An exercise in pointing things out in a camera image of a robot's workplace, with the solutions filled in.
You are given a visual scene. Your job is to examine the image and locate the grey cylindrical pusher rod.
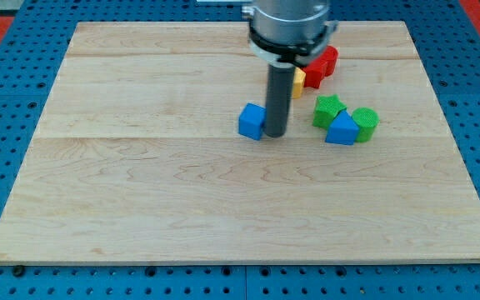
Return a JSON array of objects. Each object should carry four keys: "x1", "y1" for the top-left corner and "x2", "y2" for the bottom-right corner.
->
[{"x1": 264, "y1": 65, "x2": 295, "y2": 138}]

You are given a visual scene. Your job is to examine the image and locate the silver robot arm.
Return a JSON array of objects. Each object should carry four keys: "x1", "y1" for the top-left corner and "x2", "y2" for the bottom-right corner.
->
[{"x1": 241, "y1": 0, "x2": 338, "y2": 138}]

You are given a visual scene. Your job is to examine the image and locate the red star block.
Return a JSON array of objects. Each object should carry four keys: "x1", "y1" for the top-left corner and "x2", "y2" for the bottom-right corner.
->
[{"x1": 302, "y1": 59, "x2": 328, "y2": 89}]

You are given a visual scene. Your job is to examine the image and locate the red circle block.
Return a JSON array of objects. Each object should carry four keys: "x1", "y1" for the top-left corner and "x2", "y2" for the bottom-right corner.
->
[{"x1": 320, "y1": 46, "x2": 338, "y2": 77}]

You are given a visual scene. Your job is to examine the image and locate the green star block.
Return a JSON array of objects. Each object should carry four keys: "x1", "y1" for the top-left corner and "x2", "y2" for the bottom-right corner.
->
[{"x1": 312, "y1": 94, "x2": 347, "y2": 129}]

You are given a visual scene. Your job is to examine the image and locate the yellow block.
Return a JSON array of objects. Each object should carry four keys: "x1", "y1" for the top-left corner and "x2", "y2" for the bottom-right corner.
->
[{"x1": 292, "y1": 67, "x2": 306, "y2": 99}]

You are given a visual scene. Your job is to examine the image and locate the blue cube block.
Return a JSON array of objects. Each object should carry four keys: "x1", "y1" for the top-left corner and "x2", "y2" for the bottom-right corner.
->
[{"x1": 238, "y1": 103, "x2": 266, "y2": 140}]

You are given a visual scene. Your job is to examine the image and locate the blue triangle block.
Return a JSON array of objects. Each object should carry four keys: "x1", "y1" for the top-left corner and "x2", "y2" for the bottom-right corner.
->
[{"x1": 325, "y1": 110, "x2": 359, "y2": 145}]

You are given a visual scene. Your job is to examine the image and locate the green cylinder block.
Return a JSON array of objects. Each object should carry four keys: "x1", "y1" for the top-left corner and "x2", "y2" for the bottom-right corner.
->
[{"x1": 352, "y1": 107, "x2": 380, "y2": 143}]

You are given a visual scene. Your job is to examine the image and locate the light wooden board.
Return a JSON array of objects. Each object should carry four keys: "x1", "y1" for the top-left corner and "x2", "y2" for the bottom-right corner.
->
[{"x1": 0, "y1": 21, "x2": 480, "y2": 266}]

